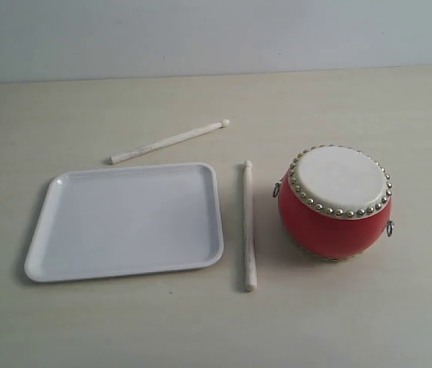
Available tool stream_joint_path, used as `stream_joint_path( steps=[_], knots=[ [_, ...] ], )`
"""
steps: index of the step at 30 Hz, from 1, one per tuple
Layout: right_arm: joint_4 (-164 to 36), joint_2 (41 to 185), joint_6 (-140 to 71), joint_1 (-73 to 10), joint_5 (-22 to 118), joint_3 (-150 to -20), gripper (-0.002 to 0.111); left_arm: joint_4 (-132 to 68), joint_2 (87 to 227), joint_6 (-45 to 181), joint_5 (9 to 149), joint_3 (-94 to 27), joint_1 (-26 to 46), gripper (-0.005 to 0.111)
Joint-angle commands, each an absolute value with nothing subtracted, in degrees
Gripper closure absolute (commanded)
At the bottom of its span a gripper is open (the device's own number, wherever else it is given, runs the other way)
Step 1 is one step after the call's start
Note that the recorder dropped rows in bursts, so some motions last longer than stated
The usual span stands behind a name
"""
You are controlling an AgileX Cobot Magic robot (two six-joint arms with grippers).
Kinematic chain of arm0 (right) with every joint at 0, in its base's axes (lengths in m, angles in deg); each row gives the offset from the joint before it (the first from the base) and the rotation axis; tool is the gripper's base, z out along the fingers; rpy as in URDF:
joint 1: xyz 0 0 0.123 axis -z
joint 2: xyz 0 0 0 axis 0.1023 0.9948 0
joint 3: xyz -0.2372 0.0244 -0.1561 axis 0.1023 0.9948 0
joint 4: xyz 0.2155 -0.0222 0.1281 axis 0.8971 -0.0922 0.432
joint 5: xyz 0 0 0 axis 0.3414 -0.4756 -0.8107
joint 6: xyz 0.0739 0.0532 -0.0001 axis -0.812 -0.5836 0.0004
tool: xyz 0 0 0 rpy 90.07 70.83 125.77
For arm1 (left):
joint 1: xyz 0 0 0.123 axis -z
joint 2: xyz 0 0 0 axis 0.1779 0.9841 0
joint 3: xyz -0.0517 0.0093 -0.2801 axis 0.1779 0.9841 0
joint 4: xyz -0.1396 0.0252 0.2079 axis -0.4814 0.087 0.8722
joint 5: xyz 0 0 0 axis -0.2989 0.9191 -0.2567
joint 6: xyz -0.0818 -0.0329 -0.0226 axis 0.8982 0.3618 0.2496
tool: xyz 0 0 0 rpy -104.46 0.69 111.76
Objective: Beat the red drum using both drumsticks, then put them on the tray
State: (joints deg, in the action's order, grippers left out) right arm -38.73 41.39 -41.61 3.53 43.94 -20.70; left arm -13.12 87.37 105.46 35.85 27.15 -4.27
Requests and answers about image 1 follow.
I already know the white drumstick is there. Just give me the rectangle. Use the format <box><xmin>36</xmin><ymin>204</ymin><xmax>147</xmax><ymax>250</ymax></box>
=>
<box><xmin>243</xmin><ymin>160</ymin><xmax>258</xmax><ymax>292</ymax></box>
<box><xmin>110</xmin><ymin>119</ymin><xmax>230</xmax><ymax>165</ymax></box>

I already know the small red drum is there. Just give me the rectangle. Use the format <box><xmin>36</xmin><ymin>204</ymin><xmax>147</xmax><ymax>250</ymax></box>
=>
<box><xmin>272</xmin><ymin>145</ymin><xmax>394</xmax><ymax>261</ymax></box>

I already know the white rectangular plastic tray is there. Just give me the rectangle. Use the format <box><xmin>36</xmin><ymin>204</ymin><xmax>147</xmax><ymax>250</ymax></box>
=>
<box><xmin>24</xmin><ymin>163</ymin><xmax>224</xmax><ymax>283</ymax></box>

